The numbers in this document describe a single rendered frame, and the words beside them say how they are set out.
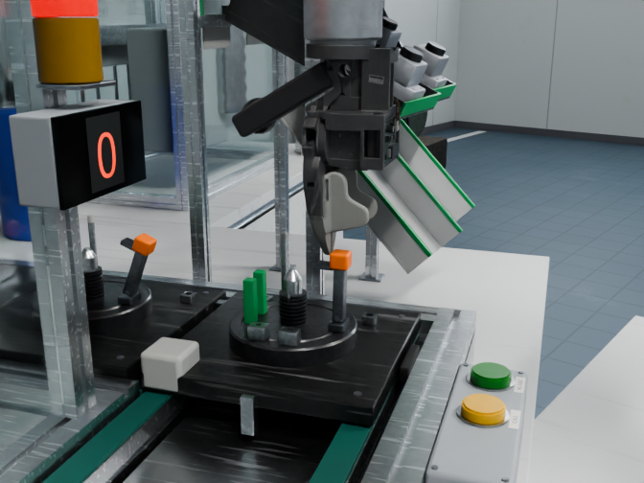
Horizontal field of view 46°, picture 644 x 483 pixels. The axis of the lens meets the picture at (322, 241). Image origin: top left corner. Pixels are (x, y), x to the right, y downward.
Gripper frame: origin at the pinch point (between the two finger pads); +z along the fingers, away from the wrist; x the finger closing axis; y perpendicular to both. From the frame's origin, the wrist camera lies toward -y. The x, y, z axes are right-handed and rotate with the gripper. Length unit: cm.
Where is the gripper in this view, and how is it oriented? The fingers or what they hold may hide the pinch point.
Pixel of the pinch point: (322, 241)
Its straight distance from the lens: 78.8
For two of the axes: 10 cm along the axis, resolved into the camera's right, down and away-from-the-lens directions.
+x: 3.0, -2.8, 9.1
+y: 9.5, 0.9, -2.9
